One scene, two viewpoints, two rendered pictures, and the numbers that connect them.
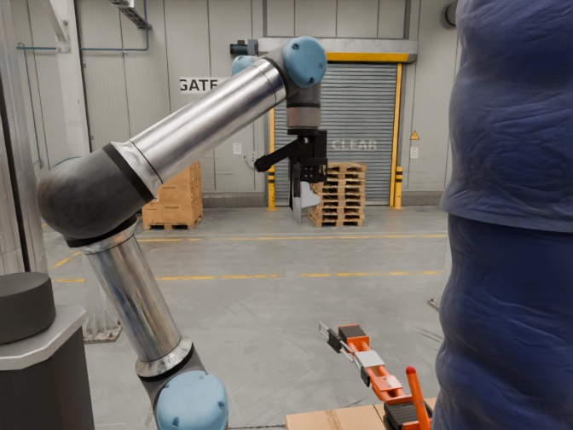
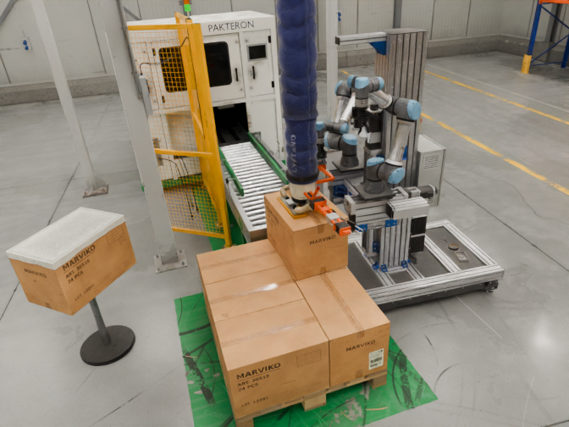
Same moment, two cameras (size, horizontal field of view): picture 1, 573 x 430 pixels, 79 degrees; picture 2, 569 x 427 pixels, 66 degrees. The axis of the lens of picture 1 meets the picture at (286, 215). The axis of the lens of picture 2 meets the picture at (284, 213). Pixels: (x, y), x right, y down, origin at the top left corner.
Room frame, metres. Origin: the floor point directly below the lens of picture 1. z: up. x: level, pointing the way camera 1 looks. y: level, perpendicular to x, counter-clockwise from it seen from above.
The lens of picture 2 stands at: (3.14, -0.83, 2.41)
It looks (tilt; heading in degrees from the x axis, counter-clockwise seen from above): 29 degrees down; 172
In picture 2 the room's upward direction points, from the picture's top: 4 degrees counter-clockwise
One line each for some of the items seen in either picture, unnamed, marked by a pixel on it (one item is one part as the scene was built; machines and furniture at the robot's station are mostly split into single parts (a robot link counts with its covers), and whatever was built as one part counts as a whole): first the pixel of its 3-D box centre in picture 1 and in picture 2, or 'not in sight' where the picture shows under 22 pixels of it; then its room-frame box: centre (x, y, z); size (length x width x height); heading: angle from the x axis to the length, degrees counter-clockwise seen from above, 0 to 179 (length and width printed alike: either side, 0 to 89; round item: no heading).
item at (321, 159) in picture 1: (305, 157); (360, 116); (0.79, -0.04, 1.66); 0.09 x 0.08 x 0.12; 94
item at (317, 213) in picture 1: (335, 192); not in sight; (7.81, -1.12, 0.65); 1.29 x 1.10 x 1.31; 3
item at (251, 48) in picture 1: (245, 109); not in sight; (9.42, 1.08, 2.63); 0.70 x 0.51 x 3.32; 93
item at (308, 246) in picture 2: not in sight; (304, 229); (0.44, -0.33, 0.74); 0.60 x 0.40 x 0.40; 12
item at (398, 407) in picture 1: (409, 420); (317, 202); (0.68, -0.28, 1.07); 0.10 x 0.08 x 0.06; 101
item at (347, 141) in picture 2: not in sight; (349, 143); (0.02, 0.13, 1.20); 0.13 x 0.12 x 0.14; 47
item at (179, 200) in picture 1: (172, 183); not in sight; (7.49, 2.47, 0.87); 1.21 x 1.02 x 1.74; 3
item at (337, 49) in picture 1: (337, 50); not in sight; (9.57, -1.32, 4.09); 4.09 x 0.49 x 0.51; 93
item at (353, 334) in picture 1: (353, 338); (341, 228); (1.02, -0.22, 1.07); 0.08 x 0.07 x 0.05; 11
